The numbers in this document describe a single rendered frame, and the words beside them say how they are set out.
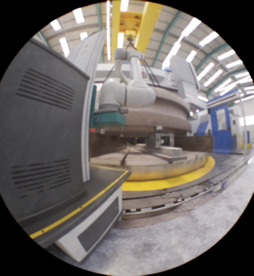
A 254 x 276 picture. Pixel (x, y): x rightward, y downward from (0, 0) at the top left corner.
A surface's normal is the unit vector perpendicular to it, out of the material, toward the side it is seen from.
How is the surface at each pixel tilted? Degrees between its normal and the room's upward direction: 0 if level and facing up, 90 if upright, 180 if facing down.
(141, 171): 90
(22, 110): 90
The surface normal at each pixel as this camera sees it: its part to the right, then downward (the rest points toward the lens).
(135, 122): -0.03, -0.04
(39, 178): 0.95, 0.00
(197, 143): -0.87, -0.03
